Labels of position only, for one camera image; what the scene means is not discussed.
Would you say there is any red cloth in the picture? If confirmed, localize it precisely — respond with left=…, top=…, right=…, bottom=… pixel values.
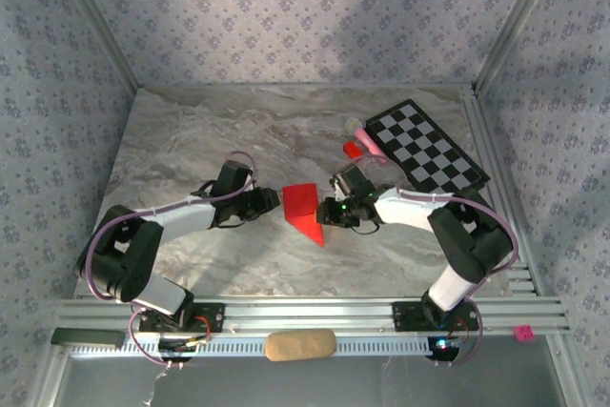
left=281, top=182, right=326, bottom=249

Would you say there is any pink toy microphone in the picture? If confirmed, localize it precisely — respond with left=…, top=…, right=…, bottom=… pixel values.
left=343, top=117, right=390, bottom=165

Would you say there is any black white checkerboard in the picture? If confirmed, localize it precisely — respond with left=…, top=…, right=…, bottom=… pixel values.
left=364, top=98, right=492, bottom=193

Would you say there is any tan oval pad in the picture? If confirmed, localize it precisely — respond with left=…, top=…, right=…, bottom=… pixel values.
left=264, top=328, right=337, bottom=363

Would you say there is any black flat bar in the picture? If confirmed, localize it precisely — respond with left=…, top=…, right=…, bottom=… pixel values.
left=50, top=328, right=126, bottom=350

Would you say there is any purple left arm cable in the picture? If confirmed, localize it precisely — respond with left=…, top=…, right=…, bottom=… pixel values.
left=84, top=151, right=258, bottom=370

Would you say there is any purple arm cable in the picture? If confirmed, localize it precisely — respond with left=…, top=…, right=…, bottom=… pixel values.
left=84, top=151, right=258, bottom=370
left=352, top=153, right=520, bottom=370

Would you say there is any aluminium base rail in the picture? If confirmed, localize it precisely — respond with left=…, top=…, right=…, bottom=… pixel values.
left=54, top=298, right=572, bottom=336

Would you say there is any aluminium back rail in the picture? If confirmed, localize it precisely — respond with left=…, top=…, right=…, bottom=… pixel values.
left=135, top=82, right=478, bottom=92

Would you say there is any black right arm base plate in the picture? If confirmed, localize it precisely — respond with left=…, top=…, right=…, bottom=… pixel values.
left=391, top=300, right=480, bottom=333

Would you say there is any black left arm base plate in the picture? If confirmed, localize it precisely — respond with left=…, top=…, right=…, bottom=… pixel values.
left=137, top=301, right=226, bottom=333

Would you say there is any white slotted cable duct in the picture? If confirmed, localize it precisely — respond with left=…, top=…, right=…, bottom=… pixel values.
left=66, top=334, right=458, bottom=358

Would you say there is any aluminium side rail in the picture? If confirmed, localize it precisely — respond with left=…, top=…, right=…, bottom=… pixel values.
left=459, top=87, right=542, bottom=296

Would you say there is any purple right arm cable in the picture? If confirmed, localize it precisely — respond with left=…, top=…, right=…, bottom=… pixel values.
left=352, top=153, right=520, bottom=370

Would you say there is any aluminium frame post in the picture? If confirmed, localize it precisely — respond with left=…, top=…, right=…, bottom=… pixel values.
left=473, top=0, right=569, bottom=93

